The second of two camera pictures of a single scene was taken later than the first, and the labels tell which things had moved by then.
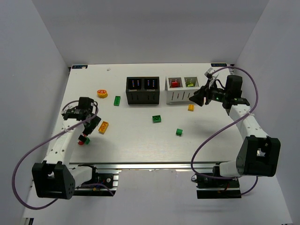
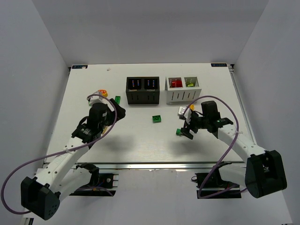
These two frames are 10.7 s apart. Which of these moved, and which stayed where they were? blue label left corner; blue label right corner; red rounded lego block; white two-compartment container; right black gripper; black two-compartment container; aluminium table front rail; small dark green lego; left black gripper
Moved: red rounded lego block; left black gripper; right black gripper
Stayed: aluminium table front rail; blue label left corner; small dark green lego; blue label right corner; black two-compartment container; white two-compartment container
